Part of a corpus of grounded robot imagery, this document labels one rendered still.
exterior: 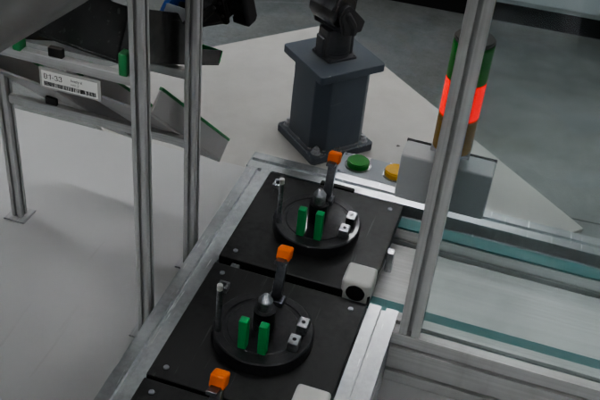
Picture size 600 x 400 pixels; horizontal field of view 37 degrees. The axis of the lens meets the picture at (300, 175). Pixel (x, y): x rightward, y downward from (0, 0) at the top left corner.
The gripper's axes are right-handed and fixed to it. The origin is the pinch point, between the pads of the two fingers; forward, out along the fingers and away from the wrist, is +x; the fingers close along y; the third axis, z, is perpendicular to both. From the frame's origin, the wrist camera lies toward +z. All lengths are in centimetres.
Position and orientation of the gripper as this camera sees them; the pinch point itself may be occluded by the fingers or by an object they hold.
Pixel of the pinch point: (183, 12)
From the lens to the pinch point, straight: 142.5
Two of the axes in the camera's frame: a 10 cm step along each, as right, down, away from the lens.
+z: -1.2, -6.8, -7.3
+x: -5.5, 6.5, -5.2
